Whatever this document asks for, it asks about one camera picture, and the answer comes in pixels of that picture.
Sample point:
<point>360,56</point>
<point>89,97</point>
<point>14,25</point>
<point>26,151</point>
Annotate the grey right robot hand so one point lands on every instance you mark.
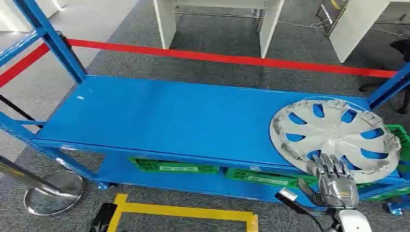
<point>339,189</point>

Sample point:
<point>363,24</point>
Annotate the silver plastic wheel hubcap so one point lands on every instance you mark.
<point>336,134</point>

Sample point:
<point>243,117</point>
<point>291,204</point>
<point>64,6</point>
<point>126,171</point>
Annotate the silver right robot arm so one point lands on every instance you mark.
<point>354,222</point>

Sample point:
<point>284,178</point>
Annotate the green plastic crate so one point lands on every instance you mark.
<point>266,178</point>
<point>402,141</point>
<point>174,166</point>

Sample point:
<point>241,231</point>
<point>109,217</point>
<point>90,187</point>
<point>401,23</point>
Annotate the white desk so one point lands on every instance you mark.
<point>352,25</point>
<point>269,25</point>

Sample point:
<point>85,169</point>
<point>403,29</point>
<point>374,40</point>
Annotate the red barrier belt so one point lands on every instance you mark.
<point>22,65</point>
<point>224,58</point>

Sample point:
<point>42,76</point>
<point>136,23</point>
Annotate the blue metal shelf cart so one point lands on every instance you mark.
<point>166,118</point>

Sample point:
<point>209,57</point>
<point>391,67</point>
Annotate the black robot foot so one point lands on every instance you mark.
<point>104,217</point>

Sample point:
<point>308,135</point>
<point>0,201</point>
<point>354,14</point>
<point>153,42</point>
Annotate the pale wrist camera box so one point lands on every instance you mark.
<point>287,194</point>

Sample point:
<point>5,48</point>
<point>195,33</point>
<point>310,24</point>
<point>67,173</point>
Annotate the chrome stanchion post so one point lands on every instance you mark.
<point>54,193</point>

